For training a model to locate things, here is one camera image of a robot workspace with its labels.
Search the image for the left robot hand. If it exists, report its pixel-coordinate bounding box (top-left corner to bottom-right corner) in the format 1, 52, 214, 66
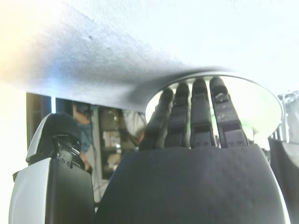
8, 77, 292, 224

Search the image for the cluttered background shelf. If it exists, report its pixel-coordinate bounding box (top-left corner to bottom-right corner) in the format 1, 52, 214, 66
98, 108, 145, 180

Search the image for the person in blue shirt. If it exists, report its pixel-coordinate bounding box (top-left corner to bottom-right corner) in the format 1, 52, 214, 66
73, 104, 94, 173

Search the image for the silver wire dish rack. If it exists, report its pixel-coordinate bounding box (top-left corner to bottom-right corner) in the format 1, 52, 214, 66
268, 90, 299, 143

